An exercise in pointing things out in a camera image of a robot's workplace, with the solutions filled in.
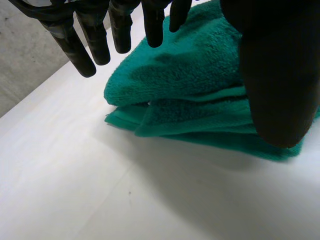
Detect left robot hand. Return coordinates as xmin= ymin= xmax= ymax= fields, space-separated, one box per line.
xmin=6 ymin=0 xmax=320 ymax=149

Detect teal towel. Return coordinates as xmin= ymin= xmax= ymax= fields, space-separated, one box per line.
xmin=103 ymin=0 xmax=320 ymax=163

